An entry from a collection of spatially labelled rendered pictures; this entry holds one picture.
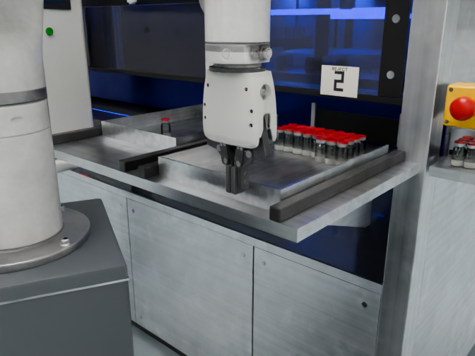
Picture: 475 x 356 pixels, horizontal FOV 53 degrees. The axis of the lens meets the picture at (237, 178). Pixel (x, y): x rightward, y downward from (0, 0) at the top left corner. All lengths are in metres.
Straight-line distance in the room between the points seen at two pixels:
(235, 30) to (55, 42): 0.97
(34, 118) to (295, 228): 0.35
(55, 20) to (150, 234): 0.70
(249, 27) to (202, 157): 0.36
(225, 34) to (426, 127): 0.47
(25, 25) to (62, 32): 0.88
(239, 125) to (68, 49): 0.98
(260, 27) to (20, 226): 0.38
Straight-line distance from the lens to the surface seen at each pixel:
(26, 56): 0.61
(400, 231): 1.02
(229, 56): 0.60
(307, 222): 0.65
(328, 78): 1.02
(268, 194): 0.67
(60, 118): 1.53
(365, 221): 1.01
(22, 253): 0.63
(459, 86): 0.91
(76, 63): 1.55
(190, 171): 0.77
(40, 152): 0.62
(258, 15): 0.61
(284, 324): 1.30
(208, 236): 1.37
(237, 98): 0.62
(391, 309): 1.10
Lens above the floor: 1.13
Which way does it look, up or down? 18 degrees down
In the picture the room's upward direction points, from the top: straight up
